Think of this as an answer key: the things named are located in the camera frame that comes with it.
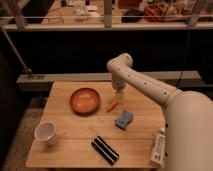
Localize black striped rectangular block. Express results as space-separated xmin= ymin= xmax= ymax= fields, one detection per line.
xmin=91 ymin=136 xmax=119 ymax=165

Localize grey metal rail beam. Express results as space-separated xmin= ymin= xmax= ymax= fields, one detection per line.
xmin=16 ymin=71 xmax=203 ymax=92

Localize metal diagonal pole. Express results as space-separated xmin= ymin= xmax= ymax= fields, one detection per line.
xmin=0 ymin=25 xmax=33 ymax=79

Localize blue sponge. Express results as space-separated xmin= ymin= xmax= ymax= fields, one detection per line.
xmin=115 ymin=111 xmax=133 ymax=130

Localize wooden table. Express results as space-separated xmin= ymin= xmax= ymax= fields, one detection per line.
xmin=26 ymin=82 xmax=164 ymax=169

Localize orange carrot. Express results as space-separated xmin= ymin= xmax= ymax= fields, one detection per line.
xmin=106 ymin=100 xmax=118 ymax=112

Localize white bottle with label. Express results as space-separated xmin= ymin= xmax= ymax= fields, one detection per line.
xmin=149 ymin=127 xmax=165 ymax=166

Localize white plastic cup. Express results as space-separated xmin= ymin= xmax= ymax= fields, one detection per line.
xmin=34 ymin=121 xmax=56 ymax=146

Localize orange round bowl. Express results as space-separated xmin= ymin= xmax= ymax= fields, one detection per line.
xmin=70 ymin=88 xmax=100 ymax=115

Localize cluttered background shelf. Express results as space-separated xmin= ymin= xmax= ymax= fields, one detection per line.
xmin=0 ymin=0 xmax=213 ymax=31

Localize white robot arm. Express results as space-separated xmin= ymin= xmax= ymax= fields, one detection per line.
xmin=107 ymin=53 xmax=213 ymax=171

